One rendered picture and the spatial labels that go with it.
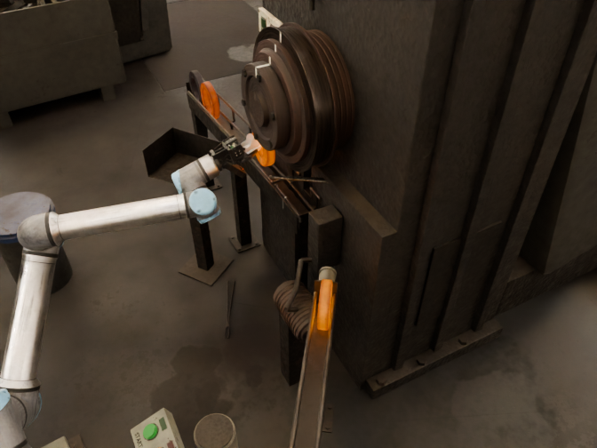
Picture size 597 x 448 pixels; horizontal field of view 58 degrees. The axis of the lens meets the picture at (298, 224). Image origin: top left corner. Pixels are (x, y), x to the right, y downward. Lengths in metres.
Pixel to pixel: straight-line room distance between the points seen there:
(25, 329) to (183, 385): 0.68
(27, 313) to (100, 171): 1.65
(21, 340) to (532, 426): 1.92
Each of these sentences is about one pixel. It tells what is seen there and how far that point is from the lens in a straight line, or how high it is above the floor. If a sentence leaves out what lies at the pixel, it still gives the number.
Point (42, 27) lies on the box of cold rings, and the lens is 4.01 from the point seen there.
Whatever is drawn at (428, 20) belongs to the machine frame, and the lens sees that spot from 1.35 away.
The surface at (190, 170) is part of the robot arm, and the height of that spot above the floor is 0.82.
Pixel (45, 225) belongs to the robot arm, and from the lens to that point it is 1.93.
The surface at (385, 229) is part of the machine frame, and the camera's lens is 1.69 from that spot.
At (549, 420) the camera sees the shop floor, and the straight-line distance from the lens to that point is 2.48.
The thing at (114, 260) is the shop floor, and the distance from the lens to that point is 2.94.
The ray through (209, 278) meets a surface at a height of 0.01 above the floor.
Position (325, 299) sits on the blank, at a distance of 1.61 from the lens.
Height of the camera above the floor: 2.01
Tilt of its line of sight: 42 degrees down
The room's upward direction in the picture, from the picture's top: straight up
